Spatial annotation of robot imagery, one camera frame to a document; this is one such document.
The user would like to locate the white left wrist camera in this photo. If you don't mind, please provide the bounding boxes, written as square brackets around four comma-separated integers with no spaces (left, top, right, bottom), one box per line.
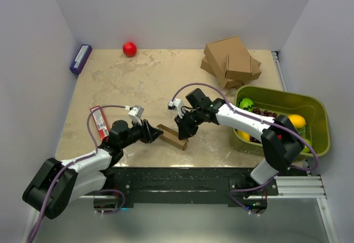
[125,105,144,126]

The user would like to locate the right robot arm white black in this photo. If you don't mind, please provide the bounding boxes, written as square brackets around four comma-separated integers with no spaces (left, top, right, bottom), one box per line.
[168,88,305,195]

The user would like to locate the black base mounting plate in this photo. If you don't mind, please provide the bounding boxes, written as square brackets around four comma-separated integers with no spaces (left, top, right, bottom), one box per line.
[90,167,278,214]

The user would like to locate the folded cardboard box front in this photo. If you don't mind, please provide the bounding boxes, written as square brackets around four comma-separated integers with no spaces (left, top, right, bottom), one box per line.
[225,53,262,83]

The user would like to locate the folded cardboard box bottom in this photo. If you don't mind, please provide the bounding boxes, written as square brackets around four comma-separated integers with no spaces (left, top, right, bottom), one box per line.
[200,57,262,90]

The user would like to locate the red apple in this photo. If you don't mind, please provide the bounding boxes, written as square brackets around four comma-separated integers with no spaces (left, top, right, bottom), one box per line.
[122,42,137,57]

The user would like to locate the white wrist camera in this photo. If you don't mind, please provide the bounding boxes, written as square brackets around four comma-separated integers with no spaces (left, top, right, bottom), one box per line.
[168,99,184,118]
[125,105,144,126]

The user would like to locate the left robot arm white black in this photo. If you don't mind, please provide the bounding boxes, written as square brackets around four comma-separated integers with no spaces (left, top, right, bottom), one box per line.
[22,120,163,219]

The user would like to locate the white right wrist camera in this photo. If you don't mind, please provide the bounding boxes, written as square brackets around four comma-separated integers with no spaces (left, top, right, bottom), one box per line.
[168,99,184,118]

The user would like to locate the aluminium frame rail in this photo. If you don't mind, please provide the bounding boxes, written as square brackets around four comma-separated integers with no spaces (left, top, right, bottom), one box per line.
[270,50,329,199]

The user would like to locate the green watermelon ball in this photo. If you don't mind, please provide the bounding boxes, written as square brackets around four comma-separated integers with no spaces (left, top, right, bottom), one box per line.
[237,97,254,112]

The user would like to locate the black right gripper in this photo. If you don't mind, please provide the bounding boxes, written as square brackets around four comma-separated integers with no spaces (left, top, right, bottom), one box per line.
[175,108,204,141]

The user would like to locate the green plastic tub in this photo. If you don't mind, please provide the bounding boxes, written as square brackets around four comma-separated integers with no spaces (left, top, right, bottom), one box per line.
[234,86,330,157]

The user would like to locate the red grapes bunch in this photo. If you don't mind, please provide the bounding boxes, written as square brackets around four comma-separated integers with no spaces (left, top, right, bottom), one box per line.
[250,108,278,144]

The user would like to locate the yellow lemon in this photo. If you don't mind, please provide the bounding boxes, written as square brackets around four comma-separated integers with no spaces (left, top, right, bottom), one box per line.
[288,114,306,129]

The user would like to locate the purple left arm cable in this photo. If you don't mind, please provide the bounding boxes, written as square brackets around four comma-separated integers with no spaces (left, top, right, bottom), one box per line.
[26,104,129,243]

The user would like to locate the red rectangular box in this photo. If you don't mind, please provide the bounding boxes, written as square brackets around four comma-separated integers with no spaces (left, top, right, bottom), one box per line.
[90,106,110,140]

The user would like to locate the yellow mango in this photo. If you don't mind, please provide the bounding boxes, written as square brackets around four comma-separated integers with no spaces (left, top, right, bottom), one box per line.
[237,130,251,142]

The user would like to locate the purple rectangular box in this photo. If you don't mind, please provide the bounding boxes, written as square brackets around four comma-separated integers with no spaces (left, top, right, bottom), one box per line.
[70,44,92,75]

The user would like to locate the brown cardboard box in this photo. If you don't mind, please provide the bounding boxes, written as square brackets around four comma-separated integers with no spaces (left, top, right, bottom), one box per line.
[157,124,189,151]

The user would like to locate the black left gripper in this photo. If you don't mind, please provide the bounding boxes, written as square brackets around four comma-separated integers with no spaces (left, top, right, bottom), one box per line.
[120,117,163,149]

